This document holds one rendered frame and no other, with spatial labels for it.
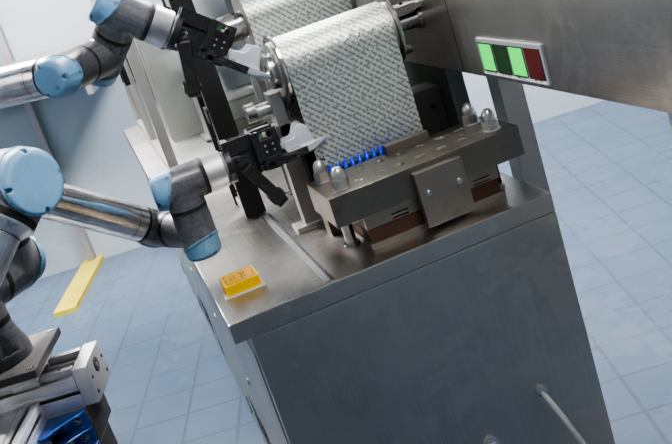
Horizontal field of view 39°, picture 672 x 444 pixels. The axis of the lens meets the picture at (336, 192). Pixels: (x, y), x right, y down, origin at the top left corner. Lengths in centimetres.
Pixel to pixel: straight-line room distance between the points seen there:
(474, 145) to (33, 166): 80
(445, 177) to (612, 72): 49
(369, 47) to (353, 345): 60
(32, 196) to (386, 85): 75
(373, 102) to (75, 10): 367
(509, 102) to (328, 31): 51
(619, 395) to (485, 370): 103
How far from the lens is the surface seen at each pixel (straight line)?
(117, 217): 193
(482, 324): 188
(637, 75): 139
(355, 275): 175
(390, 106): 198
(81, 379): 218
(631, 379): 296
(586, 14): 145
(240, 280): 184
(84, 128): 559
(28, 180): 166
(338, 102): 194
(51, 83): 180
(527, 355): 195
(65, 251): 583
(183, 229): 190
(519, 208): 184
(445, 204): 182
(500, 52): 173
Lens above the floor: 154
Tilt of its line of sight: 16 degrees down
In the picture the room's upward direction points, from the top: 18 degrees counter-clockwise
